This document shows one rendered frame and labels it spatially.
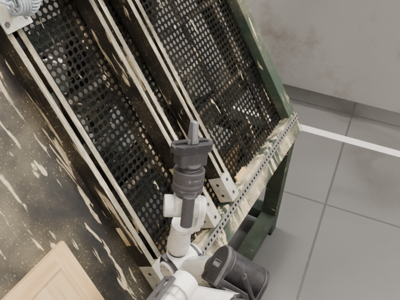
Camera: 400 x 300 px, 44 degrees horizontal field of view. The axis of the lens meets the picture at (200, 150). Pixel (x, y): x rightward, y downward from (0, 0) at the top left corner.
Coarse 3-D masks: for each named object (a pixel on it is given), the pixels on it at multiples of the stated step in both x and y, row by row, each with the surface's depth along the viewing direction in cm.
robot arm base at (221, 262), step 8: (224, 248) 136; (232, 248) 135; (216, 256) 138; (224, 256) 134; (232, 256) 133; (208, 264) 138; (216, 264) 135; (224, 264) 131; (232, 264) 132; (208, 272) 136; (216, 272) 133; (224, 272) 131; (208, 280) 134; (216, 280) 130; (224, 280) 131; (264, 280) 136; (232, 288) 132; (264, 288) 136; (248, 296) 134; (256, 296) 135
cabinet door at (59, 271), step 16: (48, 256) 148; (64, 256) 152; (32, 272) 143; (48, 272) 147; (64, 272) 151; (80, 272) 155; (16, 288) 139; (32, 288) 142; (48, 288) 146; (64, 288) 150; (80, 288) 154
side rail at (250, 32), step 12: (228, 0) 246; (240, 0) 246; (240, 12) 246; (240, 24) 250; (252, 24) 251; (252, 36) 250; (252, 48) 254; (264, 48) 257; (264, 60) 255; (264, 72) 258; (276, 72) 263; (276, 84) 261; (276, 96) 263; (276, 108) 267; (288, 108) 267
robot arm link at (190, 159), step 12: (180, 144) 136; (204, 144) 136; (180, 156) 134; (192, 156) 135; (204, 156) 137; (180, 168) 137; (192, 168) 136; (204, 168) 140; (180, 180) 137; (192, 180) 136
